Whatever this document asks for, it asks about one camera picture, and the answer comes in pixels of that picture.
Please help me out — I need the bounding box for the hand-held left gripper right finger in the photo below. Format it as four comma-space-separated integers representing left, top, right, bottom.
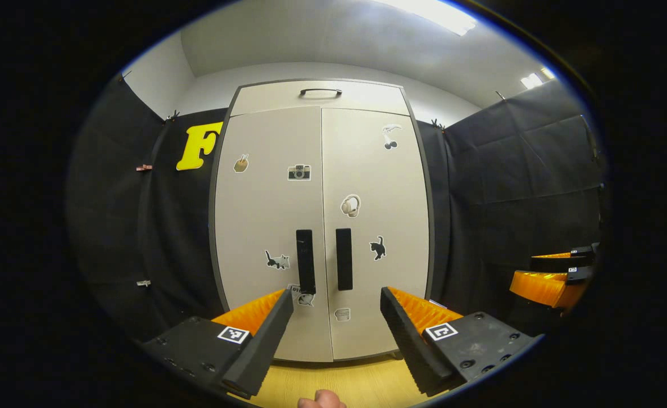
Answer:
380, 286, 543, 397

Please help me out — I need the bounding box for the black door handle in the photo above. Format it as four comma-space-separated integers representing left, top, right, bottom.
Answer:
296, 229, 316, 294
335, 228, 354, 291

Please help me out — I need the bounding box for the white cabinet door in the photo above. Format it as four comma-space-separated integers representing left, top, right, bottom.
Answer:
214, 107, 334, 363
321, 107, 431, 361

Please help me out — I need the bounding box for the small ceiling light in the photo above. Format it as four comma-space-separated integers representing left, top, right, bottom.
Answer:
519, 67, 556, 90

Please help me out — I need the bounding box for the white shoe cabinet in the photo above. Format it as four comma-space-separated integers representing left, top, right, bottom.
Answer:
209, 78, 437, 363

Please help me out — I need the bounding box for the black backdrop cloth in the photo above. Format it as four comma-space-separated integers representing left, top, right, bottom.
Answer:
67, 74, 226, 346
415, 79, 609, 335

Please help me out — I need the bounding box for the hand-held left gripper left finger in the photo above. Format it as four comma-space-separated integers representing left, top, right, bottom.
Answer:
141, 289, 294, 399

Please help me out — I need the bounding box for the long ceiling light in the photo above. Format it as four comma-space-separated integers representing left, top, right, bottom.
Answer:
376, 0, 478, 36

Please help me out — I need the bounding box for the white cabinet drawer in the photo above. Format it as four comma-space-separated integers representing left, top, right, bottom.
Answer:
230, 79, 412, 117

